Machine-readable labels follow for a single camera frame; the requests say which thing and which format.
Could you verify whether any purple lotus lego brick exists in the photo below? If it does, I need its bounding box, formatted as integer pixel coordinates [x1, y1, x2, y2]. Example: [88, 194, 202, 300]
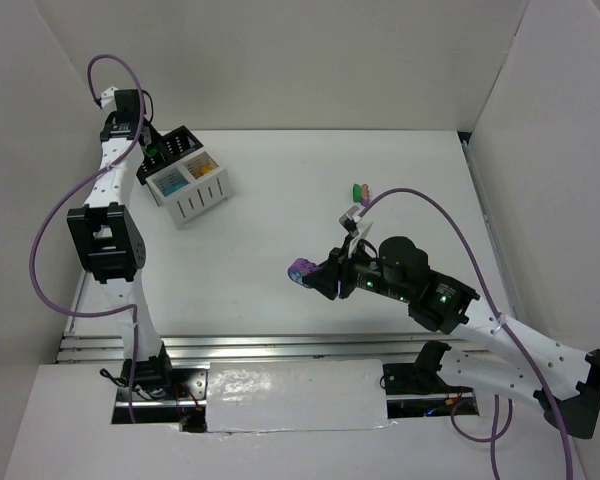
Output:
[287, 258, 318, 288]

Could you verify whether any yellow rounded lego brick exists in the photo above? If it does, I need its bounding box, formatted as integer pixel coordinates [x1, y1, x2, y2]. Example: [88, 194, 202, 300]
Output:
[194, 165, 214, 179]

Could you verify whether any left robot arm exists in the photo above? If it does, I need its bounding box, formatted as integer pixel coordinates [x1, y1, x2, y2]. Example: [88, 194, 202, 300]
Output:
[67, 87, 172, 393]

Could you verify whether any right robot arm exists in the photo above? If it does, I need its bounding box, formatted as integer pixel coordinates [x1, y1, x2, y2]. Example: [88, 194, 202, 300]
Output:
[288, 236, 600, 439]

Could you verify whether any black slotted container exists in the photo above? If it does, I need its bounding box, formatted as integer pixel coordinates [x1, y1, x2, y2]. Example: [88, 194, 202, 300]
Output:
[136, 126, 203, 185]

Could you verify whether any white slotted container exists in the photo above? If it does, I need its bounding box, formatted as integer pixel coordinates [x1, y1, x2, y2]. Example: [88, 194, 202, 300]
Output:
[147, 148, 233, 230]

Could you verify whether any white foam board front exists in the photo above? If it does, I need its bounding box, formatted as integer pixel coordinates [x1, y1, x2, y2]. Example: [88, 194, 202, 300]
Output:
[206, 359, 389, 433]

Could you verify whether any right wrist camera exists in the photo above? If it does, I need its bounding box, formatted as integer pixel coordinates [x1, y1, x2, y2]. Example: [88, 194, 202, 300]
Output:
[339, 205, 373, 257]

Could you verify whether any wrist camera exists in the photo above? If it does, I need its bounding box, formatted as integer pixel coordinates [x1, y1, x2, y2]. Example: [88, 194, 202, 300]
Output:
[98, 86, 117, 113]
[339, 205, 373, 257]

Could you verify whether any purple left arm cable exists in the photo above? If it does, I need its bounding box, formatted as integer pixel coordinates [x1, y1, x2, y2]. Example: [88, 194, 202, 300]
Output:
[28, 54, 149, 424]

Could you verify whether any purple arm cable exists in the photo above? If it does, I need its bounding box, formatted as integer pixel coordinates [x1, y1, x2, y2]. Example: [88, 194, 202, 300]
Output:
[357, 188, 576, 480]
[28, 54, 149, 424]

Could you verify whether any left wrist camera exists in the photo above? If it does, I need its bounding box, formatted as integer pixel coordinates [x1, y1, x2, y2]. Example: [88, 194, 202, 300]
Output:
[98, 86, 117, 113]

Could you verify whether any aluminium table rail front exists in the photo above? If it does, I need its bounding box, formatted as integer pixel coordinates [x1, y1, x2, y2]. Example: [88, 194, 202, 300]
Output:
[57, 333, 481, 364]

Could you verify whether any aluminium rail right side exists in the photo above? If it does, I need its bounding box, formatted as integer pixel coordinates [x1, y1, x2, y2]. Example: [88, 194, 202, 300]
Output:
[457, 131, 526, 321]

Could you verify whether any aluminium rail left side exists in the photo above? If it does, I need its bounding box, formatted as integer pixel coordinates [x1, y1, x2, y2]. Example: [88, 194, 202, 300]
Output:
[63, 272, 88, 336]

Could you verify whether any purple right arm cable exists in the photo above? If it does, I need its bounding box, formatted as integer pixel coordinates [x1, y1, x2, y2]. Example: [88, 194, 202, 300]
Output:
[357, 188, 576, 480]

